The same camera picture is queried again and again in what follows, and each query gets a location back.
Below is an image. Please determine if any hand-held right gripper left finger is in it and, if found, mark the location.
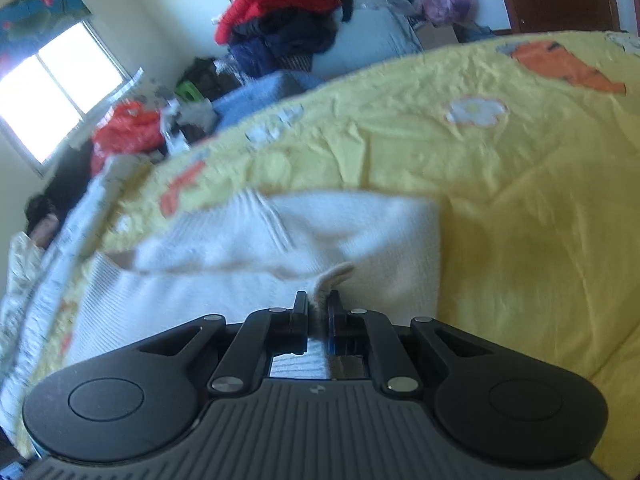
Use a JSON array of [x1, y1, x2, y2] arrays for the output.
[[135, 291, 309, 395]]

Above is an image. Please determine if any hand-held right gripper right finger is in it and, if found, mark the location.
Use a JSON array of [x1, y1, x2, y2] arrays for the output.
[[326, 291, 497, 395]]

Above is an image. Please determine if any white knit sweater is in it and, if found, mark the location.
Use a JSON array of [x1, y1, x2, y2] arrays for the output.
[[70, 189, 443, 361]]

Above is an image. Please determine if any pile of dark clothes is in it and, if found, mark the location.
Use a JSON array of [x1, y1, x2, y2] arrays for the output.
[[222, 0, 368, 68]]

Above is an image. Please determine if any yellow printed bedsheet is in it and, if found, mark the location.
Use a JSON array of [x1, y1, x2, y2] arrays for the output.
[[0, 30, 640, 480]]

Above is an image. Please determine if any blue knit cloth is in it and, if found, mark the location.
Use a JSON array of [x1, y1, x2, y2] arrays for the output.
[[210, 70, 326, 131]]

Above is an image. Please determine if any white plastic bag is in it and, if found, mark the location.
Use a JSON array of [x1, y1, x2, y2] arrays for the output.
[[159, 97, 217, 157]]

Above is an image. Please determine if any white printed quilt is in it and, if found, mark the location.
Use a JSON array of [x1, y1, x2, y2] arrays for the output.
[[0, 152, 151, 441]]

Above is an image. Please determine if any red plastic bag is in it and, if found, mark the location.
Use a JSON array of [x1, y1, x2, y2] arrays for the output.
[[90, 100, 163, 176]]

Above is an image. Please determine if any black clothing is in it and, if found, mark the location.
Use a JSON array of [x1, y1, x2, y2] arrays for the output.
[[25, 140, 101, 251]]

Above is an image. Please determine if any grey sack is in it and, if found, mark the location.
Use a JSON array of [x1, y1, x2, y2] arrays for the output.
[[310, 0, 423, 81]]

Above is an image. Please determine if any cardboard box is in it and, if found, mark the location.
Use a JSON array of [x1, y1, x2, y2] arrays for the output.
[[415, 20, 461, 51]]

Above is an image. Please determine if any red jacket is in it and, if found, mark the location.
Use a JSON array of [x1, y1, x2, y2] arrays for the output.
[[214, 0, 343, 46]]

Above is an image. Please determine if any window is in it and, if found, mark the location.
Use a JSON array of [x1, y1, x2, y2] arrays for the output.
[[0, 20, 133, 168]]

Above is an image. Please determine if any blue floral window blind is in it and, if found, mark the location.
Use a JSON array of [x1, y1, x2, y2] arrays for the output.
[[0, 0, 93, 43]]

